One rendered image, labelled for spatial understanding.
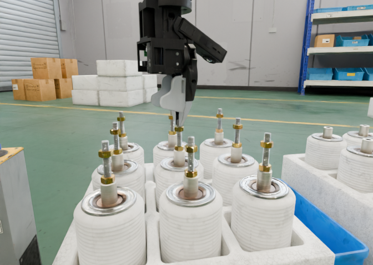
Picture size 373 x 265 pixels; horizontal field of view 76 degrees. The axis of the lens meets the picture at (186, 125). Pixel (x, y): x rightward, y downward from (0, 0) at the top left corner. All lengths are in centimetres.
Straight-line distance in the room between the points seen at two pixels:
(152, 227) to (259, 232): 17
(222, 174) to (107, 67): 263
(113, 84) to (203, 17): 322
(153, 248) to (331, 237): 40
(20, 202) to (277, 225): 38
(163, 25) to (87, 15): 673
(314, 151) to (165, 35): 50
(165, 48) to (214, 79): 511
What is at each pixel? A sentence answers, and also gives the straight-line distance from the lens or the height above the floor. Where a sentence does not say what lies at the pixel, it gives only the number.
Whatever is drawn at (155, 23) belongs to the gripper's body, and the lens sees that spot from 41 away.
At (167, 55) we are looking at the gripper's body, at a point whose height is 46.
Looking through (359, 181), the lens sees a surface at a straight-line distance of 66.
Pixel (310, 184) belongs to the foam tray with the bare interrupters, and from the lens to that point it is 71.
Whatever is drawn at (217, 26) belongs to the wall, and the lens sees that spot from 555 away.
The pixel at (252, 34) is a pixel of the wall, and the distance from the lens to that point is 542.
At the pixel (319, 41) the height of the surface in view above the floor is 89.
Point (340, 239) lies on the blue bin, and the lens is 63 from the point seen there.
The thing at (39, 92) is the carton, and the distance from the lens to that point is 392.
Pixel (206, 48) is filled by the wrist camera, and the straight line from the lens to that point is 45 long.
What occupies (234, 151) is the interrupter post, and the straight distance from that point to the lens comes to 49.
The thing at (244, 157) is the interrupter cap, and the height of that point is 25.
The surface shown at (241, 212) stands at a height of 22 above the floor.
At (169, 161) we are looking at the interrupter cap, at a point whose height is 25.
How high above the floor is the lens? 43
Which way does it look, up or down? 13 degrees down
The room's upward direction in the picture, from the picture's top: straight up
